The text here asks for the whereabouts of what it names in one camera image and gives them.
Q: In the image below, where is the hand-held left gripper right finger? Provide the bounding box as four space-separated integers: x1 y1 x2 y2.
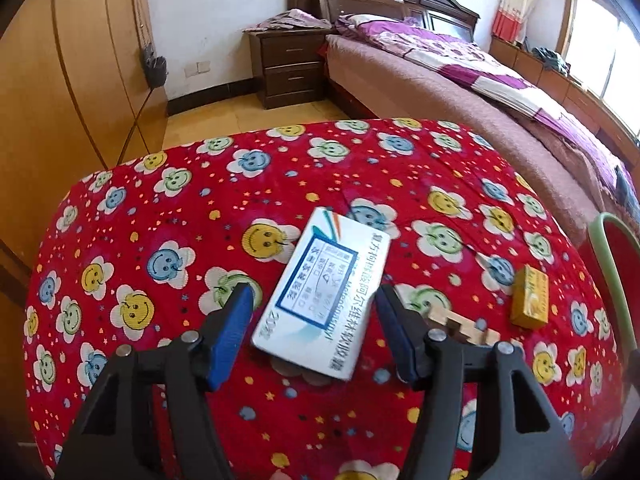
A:
375 284 583 480

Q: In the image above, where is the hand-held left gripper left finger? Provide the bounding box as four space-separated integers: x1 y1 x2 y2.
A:
52 282 256 480

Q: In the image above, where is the white medicine box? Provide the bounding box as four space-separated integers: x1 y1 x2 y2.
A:
250 206 392 380

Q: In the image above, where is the small yellow cardboard box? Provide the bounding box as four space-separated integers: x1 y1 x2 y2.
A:
510 265 551 330

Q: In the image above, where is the red chair with green frame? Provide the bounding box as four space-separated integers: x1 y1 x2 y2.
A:
587 212 640 376

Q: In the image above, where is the tan wooden block puzzle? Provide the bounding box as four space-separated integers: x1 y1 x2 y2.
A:
425 307 501 348

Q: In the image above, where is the red smiley flower blanket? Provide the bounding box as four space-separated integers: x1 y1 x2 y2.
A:
22 117 633 480

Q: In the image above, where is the dark wooden bed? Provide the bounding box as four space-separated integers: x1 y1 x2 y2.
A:
285 0 640 251

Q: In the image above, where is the dark cloth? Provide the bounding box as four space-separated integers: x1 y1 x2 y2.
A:
612 164 636 203

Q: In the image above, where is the dark wooden nightstand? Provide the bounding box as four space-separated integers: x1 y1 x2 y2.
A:
244 27 331 110

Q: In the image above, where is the black hanging bag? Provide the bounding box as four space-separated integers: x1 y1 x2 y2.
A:
131 0 168 90

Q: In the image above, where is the purple floral quilt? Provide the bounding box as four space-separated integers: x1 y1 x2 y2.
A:
336 14 633 186

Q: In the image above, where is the wooden windowsill cabinet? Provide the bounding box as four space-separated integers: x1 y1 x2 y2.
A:
490 35 640 161

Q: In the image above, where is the light wooden wardrobe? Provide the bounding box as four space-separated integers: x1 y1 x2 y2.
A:
0 0 170 311

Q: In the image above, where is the teal cloth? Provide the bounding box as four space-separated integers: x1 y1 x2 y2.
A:
530 46 571 75

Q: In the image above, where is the purple and white pillow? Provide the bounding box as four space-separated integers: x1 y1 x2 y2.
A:
345 12 398 27

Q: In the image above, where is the pink patterned cloth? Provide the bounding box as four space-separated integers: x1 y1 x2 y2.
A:
252 8 335 32

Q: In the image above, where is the white and orange curtain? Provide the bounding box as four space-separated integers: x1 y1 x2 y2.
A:
492 0 543 43

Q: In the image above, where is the window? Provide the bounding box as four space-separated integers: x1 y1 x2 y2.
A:
562 0 640 136

